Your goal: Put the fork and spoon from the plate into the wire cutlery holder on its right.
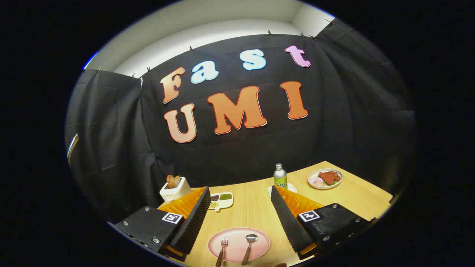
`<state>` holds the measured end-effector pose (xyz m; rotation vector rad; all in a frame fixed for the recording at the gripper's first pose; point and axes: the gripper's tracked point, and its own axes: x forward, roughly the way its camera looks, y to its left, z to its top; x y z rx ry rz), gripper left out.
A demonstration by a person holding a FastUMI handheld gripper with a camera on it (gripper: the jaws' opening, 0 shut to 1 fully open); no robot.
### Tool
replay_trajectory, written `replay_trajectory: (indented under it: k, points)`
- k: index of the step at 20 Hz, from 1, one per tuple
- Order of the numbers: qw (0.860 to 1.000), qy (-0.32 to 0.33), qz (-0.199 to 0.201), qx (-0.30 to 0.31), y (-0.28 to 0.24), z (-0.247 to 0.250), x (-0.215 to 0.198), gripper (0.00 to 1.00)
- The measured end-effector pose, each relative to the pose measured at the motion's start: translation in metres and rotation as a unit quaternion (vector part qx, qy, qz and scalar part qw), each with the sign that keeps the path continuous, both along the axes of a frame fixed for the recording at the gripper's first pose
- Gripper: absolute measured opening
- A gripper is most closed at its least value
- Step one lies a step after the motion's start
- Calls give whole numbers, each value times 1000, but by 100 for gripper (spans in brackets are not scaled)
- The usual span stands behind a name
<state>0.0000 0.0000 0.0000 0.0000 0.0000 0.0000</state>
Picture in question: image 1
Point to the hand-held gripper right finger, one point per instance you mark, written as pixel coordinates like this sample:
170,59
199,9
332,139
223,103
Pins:
289,222

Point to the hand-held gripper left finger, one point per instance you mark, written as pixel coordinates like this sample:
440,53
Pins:
193,222

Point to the white toaster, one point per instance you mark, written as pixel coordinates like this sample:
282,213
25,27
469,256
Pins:
176,193

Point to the white square coaster tray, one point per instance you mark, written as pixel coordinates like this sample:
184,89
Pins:
292,188

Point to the white divided dish with beans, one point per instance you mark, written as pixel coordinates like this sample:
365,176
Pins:
222,203

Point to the brown toast slice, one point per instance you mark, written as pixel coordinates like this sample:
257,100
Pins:
169,181
176,180

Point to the green soda bottle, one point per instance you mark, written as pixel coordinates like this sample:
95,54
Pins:
280,178

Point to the pink round plate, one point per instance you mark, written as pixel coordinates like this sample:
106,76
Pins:
235,241

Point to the pink ham slices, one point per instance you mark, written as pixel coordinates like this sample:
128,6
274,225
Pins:
317,181

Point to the white oval food plate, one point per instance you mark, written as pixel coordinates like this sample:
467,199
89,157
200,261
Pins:
314,174

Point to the green lettuce leaf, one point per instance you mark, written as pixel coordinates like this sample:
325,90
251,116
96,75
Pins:
333,182

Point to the red-brown meat piece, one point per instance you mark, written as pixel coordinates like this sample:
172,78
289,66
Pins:
328,177

